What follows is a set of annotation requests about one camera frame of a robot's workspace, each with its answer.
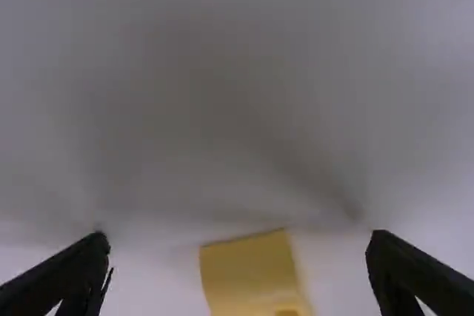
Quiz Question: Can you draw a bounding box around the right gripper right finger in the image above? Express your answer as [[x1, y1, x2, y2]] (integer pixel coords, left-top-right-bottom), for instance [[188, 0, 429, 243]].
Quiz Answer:
[[364, 229, 474, 316]]

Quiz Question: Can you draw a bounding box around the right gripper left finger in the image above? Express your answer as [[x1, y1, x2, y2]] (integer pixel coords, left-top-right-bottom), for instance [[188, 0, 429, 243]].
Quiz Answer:
[[0, 232, 115, 316]]

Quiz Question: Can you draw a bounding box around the yellow toy car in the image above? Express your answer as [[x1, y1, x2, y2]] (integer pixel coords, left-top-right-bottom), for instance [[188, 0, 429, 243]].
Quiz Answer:
[[198, 227, 314, 316]]

